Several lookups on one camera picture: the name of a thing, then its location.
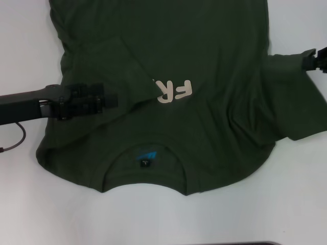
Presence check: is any dark left arm cable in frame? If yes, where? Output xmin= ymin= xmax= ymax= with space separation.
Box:
xmin=0 ymin=122 xmax=26 ymax=154

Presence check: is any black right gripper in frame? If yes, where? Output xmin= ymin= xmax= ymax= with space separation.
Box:
xmin=301 ymin=46 xmax=327 ymax=75

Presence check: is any dark green FREE T-shirt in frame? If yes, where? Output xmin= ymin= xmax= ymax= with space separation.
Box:
xmin=35 ymin=0 xmax=325 ymax=196

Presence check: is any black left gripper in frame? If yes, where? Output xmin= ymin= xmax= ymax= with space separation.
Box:
xmin=0 ymin=83 xmax=119 ymax=126

